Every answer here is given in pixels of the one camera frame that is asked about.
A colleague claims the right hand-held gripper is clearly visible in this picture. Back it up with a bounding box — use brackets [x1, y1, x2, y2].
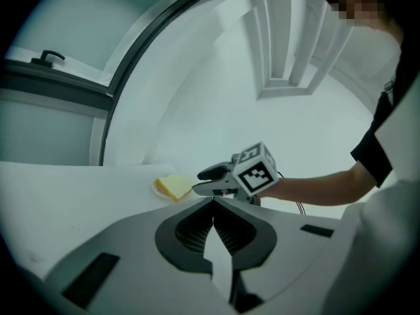
[191, 140, 280, 206]

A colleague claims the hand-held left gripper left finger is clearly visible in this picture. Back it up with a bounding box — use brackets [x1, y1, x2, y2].
[45, 197, 231, 312]

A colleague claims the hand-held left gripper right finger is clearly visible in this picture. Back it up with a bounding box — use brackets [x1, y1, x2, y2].
[213, 197, 343, 312]

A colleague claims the white round plate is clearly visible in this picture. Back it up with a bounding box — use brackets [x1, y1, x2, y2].
[152, 178, 195, 203]

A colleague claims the person's right forearm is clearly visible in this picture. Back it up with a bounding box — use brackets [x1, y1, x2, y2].
[258, 163, 375, 207]

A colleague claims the person's white vest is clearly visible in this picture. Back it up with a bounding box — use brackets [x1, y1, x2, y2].
[324, 24, 420, 315]

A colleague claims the person's head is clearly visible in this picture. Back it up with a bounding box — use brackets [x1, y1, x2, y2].
[320, 0, 400, 32]

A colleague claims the thin black cable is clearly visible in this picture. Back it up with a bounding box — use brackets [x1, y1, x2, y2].
[276, 170, 310, 216]

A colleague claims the dark window frame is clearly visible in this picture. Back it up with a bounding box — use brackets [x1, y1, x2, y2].
[0, 0, 220, 167]

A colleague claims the black window handle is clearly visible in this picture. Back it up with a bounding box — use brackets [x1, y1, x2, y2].
[30, 50, 66, 68]

